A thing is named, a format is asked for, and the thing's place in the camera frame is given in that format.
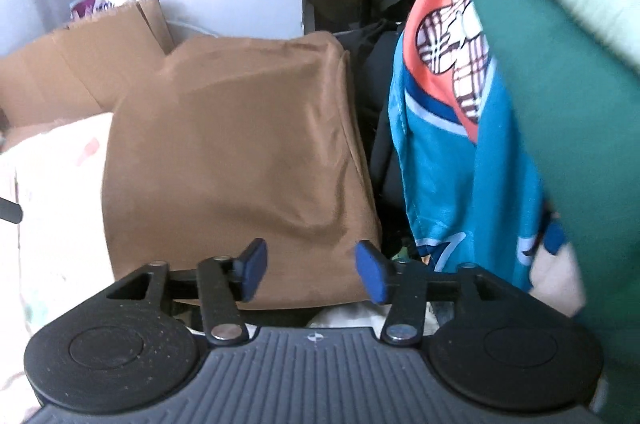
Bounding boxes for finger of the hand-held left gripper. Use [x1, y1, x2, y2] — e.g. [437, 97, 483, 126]
[0, 197, 23, 222]

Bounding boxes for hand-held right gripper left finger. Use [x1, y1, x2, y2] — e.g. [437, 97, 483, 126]
[106, 238, 268, 346]

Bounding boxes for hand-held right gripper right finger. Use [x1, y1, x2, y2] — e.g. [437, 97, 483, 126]
[355, 241, 523, 347]

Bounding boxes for brown printed t-shirt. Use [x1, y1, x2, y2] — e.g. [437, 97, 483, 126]
[101, 31, 383, 310]

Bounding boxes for cream bear print bedsheet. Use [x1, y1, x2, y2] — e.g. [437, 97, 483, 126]
[0, 111, 118, 424]

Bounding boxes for teal orange jersey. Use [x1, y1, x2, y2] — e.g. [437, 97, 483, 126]
[387, 0, 588, 320]

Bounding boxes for folded brown cardboard sheet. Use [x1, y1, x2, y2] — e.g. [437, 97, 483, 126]
[0, 0, 176, 140]

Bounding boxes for purple white plastic packet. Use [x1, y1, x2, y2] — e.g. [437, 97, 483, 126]
[69, 0, 148, 22]

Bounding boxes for dark green garment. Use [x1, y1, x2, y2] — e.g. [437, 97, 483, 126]
[470, 0, 640, 424]

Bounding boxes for white cable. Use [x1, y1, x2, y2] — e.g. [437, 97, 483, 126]
[167, 18, 221, 39]

